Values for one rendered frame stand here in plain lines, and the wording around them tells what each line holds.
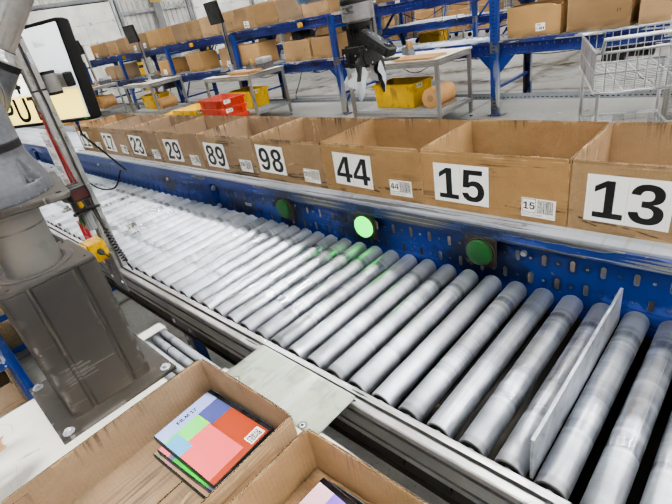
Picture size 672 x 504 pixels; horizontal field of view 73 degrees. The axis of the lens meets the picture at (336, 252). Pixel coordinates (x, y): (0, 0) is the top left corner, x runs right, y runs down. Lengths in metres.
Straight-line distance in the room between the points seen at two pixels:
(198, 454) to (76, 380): 0.36
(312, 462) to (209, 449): 0.18
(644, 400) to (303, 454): 0.59
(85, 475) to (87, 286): 0.36
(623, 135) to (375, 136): 0.81
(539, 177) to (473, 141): 0.43
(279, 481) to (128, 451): 0.34
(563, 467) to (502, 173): 0.66
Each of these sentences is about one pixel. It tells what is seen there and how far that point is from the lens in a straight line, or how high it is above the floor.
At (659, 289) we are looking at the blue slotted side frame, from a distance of 1.17.
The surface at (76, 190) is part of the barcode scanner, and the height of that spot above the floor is 1.08.
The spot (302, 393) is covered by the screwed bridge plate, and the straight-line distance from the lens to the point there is 0.98.
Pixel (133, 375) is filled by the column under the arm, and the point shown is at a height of 0.77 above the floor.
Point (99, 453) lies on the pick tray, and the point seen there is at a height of 0.81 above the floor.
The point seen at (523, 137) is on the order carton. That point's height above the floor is 1.00.
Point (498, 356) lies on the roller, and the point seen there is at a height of 0.75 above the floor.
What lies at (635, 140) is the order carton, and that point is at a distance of 1.39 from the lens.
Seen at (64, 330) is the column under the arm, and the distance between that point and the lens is 1.08.
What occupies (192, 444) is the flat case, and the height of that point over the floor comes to 0.80.
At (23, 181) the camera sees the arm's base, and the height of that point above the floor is 1.25.
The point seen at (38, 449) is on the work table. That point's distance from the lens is 1.18.
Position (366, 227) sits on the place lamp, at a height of 0.82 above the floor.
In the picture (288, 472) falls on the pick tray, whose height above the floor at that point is 0.80.
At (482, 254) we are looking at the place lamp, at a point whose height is 0.81.
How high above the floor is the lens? 1.42
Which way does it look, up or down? 28 degrees down
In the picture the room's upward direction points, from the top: 12 degrees counter-clockwise
